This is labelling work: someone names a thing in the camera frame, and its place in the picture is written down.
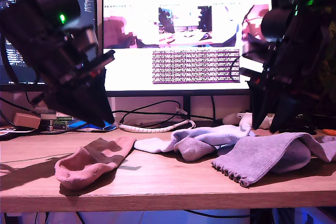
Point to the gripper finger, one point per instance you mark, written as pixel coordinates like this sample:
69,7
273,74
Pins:
71,103
291,108
262,98
98,95

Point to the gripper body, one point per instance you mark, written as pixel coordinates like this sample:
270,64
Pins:
78,69

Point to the grey frilly-cuff sock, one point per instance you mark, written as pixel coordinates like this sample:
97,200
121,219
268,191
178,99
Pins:
252,155
191,150

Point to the pink sock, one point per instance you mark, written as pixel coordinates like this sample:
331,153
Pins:
78,171

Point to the blue plastic packet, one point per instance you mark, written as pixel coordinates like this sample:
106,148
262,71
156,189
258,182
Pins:
76,125

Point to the black wallet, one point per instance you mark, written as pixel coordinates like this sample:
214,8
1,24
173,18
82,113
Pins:
307,130

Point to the green printed small box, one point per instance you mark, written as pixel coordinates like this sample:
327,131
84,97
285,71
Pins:
56,126

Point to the white game controller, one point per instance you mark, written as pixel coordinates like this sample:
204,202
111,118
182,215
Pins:
236,119

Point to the bright white computer monitor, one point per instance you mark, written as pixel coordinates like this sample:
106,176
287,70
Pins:
131,77

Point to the small brown cardboard box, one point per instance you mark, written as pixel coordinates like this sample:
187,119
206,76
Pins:
26,121

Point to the dark code computer monitor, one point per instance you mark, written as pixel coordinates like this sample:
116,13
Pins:
89,6

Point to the black flat device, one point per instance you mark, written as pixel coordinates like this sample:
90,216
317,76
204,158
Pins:
8,136

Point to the black monitor stand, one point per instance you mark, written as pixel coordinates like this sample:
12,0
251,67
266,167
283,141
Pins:
186,108

